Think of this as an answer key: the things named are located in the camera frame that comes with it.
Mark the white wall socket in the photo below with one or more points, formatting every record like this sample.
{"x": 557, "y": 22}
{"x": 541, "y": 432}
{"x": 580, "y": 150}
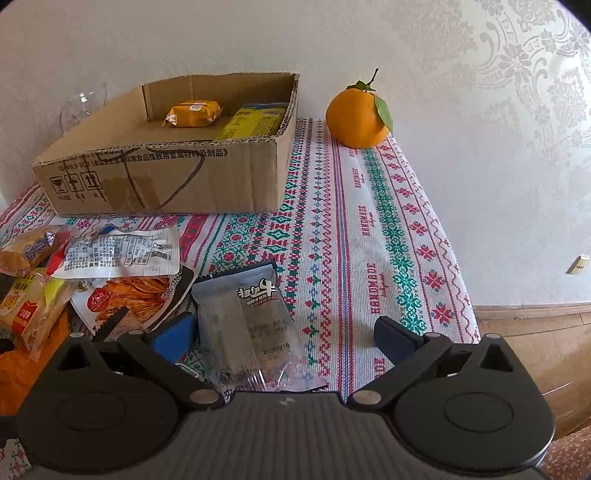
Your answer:
{"x": 579, "y": 265}

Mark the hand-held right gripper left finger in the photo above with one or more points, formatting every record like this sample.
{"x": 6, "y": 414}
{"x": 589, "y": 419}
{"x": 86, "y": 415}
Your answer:
{"x": 178, "y": 339}

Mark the red chips snack packet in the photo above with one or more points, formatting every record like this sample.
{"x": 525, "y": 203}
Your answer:
{"x": 134, "y": 295}

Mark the brown bun snack packet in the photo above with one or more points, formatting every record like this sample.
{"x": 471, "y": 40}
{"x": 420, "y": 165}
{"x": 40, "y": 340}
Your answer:
{"x": 27, "y": 251}

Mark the red labelled bread packet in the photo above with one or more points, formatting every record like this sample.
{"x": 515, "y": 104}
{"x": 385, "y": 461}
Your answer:
{"x": 27, "y": 314}

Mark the clear plastic wrapper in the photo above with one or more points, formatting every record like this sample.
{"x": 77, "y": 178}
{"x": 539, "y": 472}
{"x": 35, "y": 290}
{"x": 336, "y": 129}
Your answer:
{"x": 115, "y": 251}

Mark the cardboard box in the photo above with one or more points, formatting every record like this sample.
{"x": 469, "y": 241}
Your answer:
{"x": 184, "y": 184}

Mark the yellow green snack packet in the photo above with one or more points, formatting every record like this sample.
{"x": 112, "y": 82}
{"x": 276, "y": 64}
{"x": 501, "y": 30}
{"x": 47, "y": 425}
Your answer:
{"x": 251, "y": 122}

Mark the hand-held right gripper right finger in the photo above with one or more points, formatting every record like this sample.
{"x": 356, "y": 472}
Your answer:
{"x": 392, "y": 339}

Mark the orange snack packet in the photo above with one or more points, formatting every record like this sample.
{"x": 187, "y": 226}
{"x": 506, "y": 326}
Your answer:
{"x": 194, "y": 114}

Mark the patterned woven tablecloth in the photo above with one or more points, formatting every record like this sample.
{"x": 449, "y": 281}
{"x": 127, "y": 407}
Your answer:
{"x": 346, "y": 230}

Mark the clear glass vase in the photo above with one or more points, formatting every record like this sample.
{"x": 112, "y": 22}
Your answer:
{"x": 76, "y": 108}

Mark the black labelled snack packet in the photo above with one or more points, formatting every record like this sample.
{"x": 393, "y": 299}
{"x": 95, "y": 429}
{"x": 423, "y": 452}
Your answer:
{"x": 249, "y": 318}

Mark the orange plastic snack bag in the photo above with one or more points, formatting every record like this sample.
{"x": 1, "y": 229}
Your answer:
{"x": 23, "y": 378}

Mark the orange fruit with leaf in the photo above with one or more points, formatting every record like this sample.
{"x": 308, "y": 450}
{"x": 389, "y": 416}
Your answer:
{"x": 355, "y": 120}

